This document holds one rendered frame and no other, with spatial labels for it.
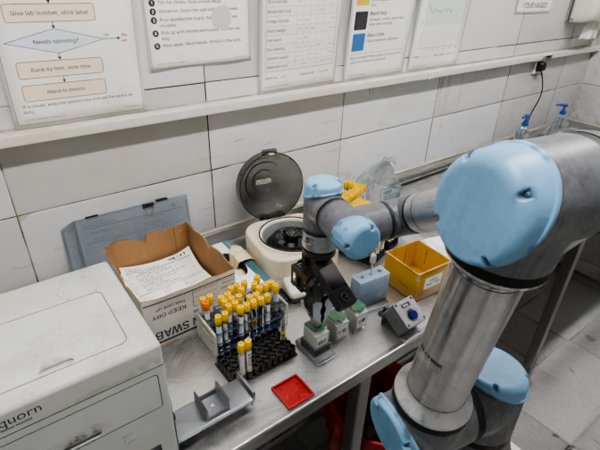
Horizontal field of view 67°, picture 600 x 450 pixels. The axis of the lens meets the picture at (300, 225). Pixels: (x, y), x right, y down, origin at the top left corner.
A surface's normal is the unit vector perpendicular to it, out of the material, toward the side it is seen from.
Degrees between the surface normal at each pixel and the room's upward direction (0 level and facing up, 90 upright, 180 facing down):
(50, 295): 0
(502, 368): 7
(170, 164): 90
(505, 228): 83
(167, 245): 88
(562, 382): 0
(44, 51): 93
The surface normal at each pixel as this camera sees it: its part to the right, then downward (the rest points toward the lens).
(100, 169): 0.60, 0.42
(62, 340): 0.03, -0.87
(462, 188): -0.88, 0.09
